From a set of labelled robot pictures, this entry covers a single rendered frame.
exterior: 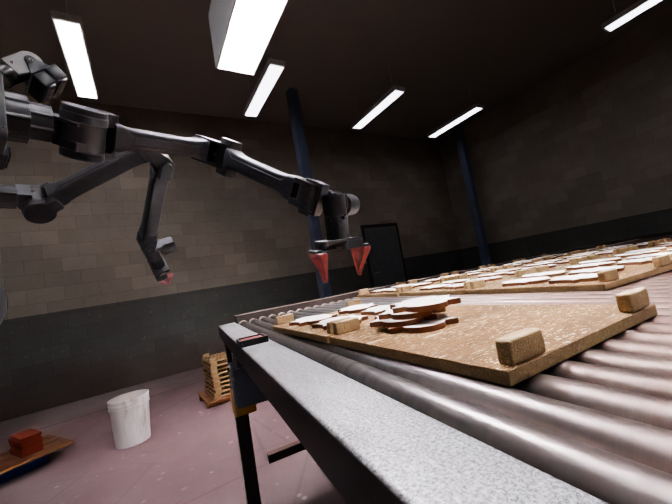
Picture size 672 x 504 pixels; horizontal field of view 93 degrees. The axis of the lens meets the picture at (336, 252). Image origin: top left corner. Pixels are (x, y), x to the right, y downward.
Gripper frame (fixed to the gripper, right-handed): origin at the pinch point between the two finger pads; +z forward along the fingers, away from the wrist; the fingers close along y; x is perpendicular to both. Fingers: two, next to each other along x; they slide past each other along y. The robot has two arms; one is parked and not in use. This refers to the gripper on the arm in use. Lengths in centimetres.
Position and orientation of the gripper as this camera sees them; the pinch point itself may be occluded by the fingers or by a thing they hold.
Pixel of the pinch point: (342, 275)
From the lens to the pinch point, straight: 79.0
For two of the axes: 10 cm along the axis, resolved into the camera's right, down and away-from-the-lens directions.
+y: -8.7, 1.5, -4.6
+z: 1.2, 9.9, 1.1
